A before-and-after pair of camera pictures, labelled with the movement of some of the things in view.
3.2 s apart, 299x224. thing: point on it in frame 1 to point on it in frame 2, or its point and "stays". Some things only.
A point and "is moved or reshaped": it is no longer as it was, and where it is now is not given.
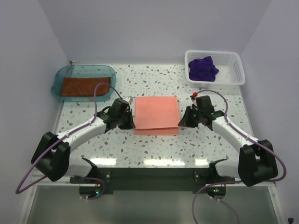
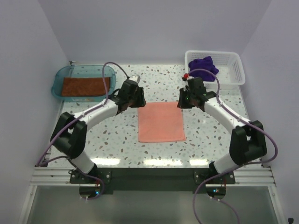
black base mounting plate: (152, 179) stays
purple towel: (202, 69) stays
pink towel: (156, 113) is moved or reshaped
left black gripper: (130, 124) to (141, 102)
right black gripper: (186, 121) to (181, 104)
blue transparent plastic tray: (74, 71) stays
